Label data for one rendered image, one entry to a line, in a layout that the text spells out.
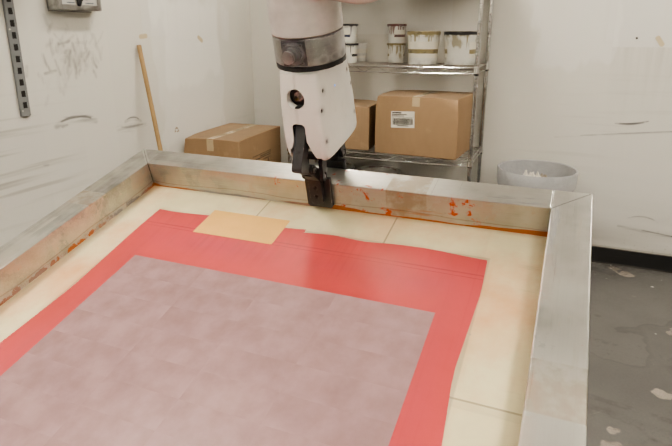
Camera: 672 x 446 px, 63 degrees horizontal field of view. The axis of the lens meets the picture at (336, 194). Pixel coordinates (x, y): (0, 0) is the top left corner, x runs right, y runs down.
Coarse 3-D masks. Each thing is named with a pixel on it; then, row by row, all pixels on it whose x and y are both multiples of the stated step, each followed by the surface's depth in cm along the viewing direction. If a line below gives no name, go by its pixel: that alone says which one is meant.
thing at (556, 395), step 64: (128, 192) 71; (256, 192) 69; (384, 192) 62; (448, 192) 60; (512, 192) 58; (576, 192) 57; (0, 256) 58; (576, 256) 48; (576, 320) 42; (576, 384) 37
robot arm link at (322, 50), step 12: (324, 36) 54; (336, 36) 55; (276, 48) 56; (288, 48) 54; (300, 48) 54; (312, 48) 54; (324, 48) 55; (336, 48) 56; (276, 60) 58; (288, 60) 54; (300, 60) 55; (312, 60) 55; (324, 60) 55
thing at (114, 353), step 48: (144, 240) 64; (192, 240) 63; (240, 240) 62; (288, 240) 61; (96, 288) 57; (144, 288) 56; (192, 288) 56; (240, 288) 55; (48, 336) 52; (96, 336) 51; (144, 336) 50; (192, 336) 50; (0, 384) 47; (48, 384) 46; (96, 384) 46; (144, 384) 45; (0, 432) 43; (48, 432) 42; (96, 432) 42; (144, 432) 41
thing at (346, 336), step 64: (320, 256) 58; (384, 256) 57; (448, 256) 56; (256, 320) 51; (320, 320) 50; (384, 320) 49; (448, 320) 48; (192, 384) 45; (256, 384) 44; (320, 384) 43; (384, 384) 43; (448, 384) 42
